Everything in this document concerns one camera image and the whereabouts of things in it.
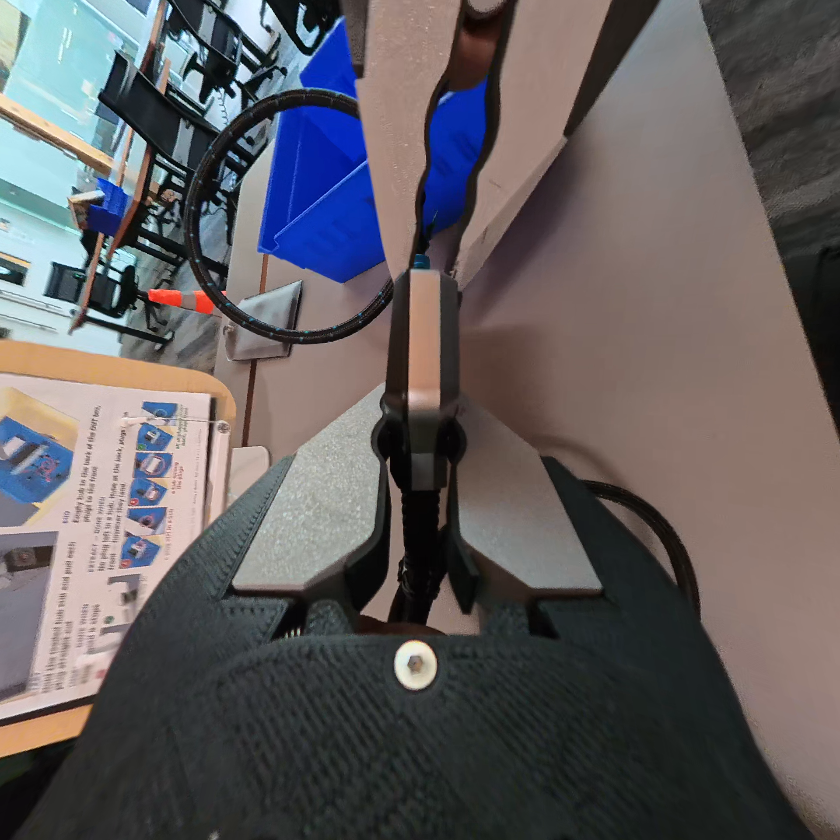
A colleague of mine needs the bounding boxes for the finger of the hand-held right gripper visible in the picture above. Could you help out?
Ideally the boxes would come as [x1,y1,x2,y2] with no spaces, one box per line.
[453,0,615,283]
[354,0,462,280]

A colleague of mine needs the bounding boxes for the small blue parts bin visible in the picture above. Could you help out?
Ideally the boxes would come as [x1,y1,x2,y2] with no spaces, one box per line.
[87,177,132,231]

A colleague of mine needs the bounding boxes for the small printed carton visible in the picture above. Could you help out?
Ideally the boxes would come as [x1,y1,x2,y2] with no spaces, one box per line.
[69,189,109,231]

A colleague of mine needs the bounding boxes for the person's right hand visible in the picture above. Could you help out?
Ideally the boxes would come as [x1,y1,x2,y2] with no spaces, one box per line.
[453,14,504,91]

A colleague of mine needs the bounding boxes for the printed instruction sheet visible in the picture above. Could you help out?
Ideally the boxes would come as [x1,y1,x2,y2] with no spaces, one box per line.
[0,375,216,723]

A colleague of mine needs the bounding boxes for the long wooden office desk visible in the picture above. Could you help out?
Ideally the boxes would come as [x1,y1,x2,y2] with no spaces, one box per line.
[69,0,173,331]

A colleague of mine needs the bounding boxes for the white sign stand base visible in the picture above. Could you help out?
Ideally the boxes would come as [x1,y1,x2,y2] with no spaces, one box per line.
[224,447,271,508]

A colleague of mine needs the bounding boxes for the grey usb hub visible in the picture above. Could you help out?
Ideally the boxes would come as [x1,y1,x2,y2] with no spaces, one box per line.
[380,268,462,491]

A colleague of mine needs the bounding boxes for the instruction sheet on stand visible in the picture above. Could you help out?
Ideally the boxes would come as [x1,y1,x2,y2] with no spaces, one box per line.
[0,340,237,760]

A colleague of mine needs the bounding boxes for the blue plastic bin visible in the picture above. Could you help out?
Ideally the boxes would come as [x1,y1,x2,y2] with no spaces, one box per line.
[259,15,490,283]

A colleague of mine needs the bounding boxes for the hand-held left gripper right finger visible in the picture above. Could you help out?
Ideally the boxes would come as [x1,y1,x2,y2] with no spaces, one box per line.
[445,401,603,614]

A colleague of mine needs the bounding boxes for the black braided cable green plugs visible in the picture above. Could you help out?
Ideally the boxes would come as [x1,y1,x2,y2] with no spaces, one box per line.
[182,87,436,345]

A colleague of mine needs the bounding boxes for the orange traffic cone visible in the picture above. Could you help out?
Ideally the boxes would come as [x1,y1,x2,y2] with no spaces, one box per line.
[148,288,229,315]

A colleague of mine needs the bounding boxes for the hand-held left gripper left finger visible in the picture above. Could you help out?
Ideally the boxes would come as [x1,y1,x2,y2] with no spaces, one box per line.
[233,385,395,612]

